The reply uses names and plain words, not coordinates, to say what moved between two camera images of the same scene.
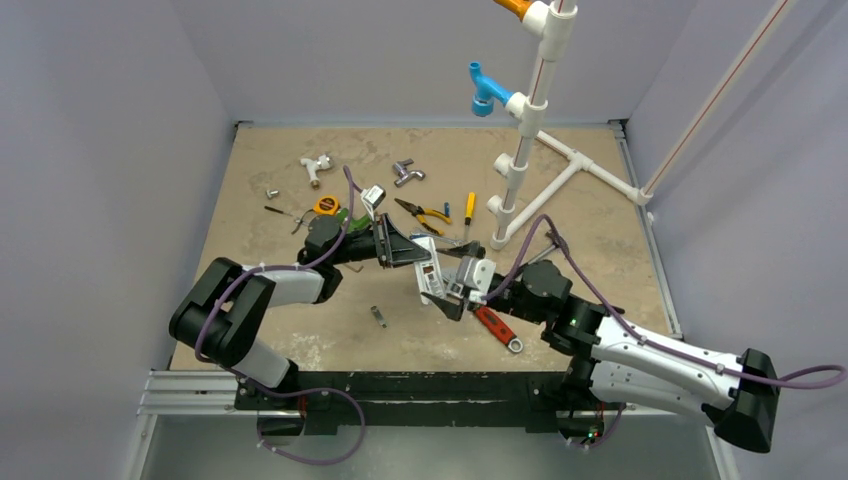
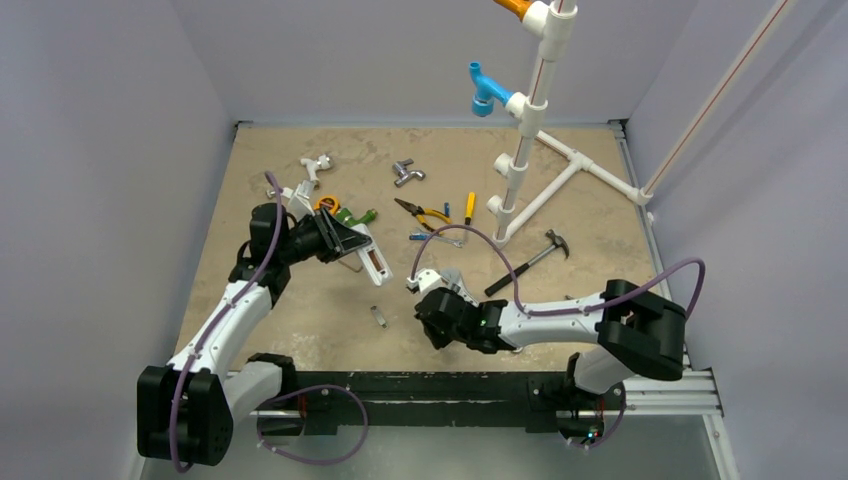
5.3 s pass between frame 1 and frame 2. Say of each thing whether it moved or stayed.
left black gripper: moved
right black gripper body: moved
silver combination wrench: stayed
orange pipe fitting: stayed
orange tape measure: stayed
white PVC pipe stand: stayed
